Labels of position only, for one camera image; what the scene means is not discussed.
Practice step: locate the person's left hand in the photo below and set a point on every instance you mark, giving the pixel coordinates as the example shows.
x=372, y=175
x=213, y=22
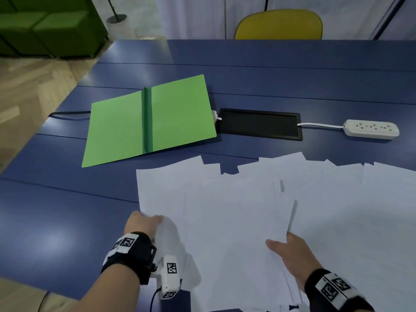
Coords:
x=141, y=224

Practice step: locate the person's right hand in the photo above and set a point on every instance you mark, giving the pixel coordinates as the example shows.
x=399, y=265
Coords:
x=297, y=259

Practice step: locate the pile of white papers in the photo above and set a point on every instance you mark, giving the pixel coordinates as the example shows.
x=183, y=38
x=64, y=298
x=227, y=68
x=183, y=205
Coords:
x=234, y=204

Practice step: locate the green folder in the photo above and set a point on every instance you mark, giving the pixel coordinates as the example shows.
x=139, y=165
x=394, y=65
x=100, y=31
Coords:
x=113, y=133

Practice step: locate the white power strip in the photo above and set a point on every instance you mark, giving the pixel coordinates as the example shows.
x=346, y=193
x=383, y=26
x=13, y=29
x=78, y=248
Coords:
x=370, y=128

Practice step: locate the white plant pot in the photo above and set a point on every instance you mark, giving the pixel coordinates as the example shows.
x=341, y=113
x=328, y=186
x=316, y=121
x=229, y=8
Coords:
x=120, y=29

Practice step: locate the white curtain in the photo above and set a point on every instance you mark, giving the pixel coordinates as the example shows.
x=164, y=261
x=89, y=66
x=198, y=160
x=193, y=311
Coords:
x=195, y=16

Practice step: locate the green sofa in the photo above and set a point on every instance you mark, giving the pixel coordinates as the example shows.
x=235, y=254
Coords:
x=48, y=29

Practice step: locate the yellow chair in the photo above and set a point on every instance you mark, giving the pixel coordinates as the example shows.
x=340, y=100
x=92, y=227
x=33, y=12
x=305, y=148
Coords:
x=279, y=25

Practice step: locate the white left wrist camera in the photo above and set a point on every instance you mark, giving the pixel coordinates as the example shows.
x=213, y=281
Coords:
x=169, y=282

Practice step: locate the thin black partition post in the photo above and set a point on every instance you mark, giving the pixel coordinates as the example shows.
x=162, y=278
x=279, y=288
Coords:
x=266, y=3

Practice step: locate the thick black partition post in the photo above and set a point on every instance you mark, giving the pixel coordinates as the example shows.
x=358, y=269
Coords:
x=388, y=19

